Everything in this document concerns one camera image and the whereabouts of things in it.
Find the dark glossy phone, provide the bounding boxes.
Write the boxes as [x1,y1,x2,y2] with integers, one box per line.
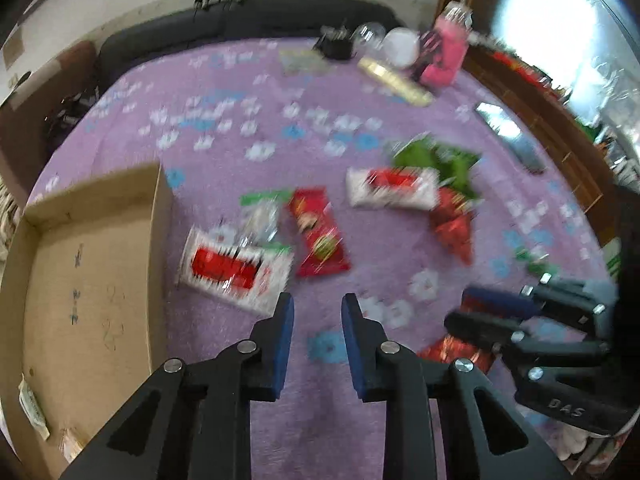
[474,101,547,175]

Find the white and red snack packet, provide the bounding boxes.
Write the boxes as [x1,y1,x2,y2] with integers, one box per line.
[346,166,441,211]
[177,225,296,317]

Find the greenish booklet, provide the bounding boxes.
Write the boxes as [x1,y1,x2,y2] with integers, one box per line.
[279,50,328,76]

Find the purple floral blanket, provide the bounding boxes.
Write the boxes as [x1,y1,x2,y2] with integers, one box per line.
[25,35,621,480]

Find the paper notice on wall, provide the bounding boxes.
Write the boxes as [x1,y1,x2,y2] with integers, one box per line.
[2,34,27,70]

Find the red pyramid snack packet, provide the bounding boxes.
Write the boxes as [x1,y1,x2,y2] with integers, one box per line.
[431,187,477,267]

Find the wooden glass-panel door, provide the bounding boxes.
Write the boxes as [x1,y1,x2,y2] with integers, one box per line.
[440,0,640,241]

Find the clear green-topped pastry packet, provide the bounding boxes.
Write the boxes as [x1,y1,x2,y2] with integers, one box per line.
[239,189,294,251]

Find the pink bottle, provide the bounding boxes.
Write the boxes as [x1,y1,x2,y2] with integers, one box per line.
[419,1,473,90]

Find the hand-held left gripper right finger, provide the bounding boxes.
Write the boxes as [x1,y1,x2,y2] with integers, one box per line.
[341,293,573,480]

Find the small green-clear candy packet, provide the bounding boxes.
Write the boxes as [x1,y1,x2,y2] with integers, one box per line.
[515,249,557,277]

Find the brown armchair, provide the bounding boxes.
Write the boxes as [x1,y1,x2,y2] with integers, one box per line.
[0,40,99,201]

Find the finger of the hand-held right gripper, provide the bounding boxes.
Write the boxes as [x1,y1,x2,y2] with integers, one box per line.
[445,311,637,434]
[462,280,619,341]

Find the yellow packet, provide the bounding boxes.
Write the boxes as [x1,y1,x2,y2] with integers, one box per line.
[357,57,435,108]

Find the green snack packet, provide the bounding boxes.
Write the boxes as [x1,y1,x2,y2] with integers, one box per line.
[391,134,443,172]
[434,145,482,200]

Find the large red snack packet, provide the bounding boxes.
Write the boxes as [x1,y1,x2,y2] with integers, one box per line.
[416,294,497,376]

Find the black items on seat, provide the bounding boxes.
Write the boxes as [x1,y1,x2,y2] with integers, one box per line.
[46,86,99,127]

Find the small black object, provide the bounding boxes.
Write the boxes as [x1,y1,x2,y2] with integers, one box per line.
[314,22,355,61]

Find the shallow cardboard box tray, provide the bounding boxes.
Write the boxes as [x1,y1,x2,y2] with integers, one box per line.
[0,162,175,478]

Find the patterned brown blanket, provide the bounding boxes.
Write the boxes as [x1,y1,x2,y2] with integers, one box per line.
[0,177,25,263]

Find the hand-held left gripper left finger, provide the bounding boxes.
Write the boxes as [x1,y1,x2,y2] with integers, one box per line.
[60,291,295,480]

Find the black leather sofa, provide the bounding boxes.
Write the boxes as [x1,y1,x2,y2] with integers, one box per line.
[95,0,408,96]

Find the beige long snack packet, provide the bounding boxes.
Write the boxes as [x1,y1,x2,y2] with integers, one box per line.
[19,374,52,442]

